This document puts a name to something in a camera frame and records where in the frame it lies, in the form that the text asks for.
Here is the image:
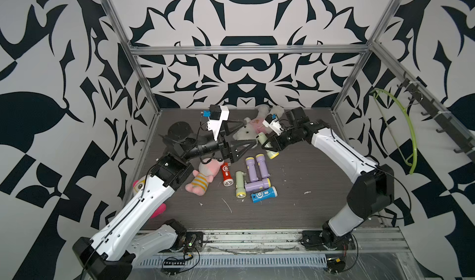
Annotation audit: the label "black hook rack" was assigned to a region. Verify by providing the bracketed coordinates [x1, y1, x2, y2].
[399, 72, 475, 162]

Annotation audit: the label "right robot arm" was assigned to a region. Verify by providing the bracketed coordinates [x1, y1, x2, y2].
[263, 107, 395, 244]

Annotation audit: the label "panda plush pink striped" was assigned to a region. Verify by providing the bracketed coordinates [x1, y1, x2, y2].
[132, 175, 168, 219]

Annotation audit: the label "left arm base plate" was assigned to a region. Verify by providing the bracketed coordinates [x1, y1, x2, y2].
[150, 230, 204, 254]

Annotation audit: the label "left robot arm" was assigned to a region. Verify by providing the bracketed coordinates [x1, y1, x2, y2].
[73, 120, 256, 280]

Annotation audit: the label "purple flashlight upright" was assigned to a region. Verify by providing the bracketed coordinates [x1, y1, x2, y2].
[246, 157, 259, 182]
[256, 154, 270, 179]

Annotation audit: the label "purple flashlight right upright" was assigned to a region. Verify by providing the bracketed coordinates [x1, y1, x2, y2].
[256, 154, 270, 179]

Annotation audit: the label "green hoop on wall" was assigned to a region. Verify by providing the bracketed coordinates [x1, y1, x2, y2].
[371, 88, 419, 175]

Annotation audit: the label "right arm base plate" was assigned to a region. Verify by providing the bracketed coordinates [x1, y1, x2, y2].
[300, 229, 356, 251]

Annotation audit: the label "pink striped plush pig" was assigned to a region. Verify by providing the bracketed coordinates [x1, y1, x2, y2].
[185, 158, 224, 196]

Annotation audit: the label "purple flashlight lying sideways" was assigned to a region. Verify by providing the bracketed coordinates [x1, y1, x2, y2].
[245, 178, 272, 192]

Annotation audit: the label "black connector right cable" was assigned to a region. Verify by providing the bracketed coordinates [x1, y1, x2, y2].
[325, 256, 346, 274]

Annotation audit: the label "blue flashlight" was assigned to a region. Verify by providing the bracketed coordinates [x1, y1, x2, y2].
[251, 187, 278, 203]

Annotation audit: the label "black connector left cable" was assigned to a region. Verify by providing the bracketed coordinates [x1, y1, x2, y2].
[161, 256, 186, 276]

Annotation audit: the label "green flashlight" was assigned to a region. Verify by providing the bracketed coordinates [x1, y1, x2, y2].
[257, 132, 279, 159]
[236, 171, 246, 198]

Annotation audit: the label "purple flashlight left upright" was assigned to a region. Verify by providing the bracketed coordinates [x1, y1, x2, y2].
[246, 157, 259, 182]

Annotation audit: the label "black connector cable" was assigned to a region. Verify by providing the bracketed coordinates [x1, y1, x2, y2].
[325, 256, 346, 274]
[161, 256, 186, 276]

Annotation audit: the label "white teddy bear pink shirt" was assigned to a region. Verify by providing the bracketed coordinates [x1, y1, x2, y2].
[232, 105, 285, 140]

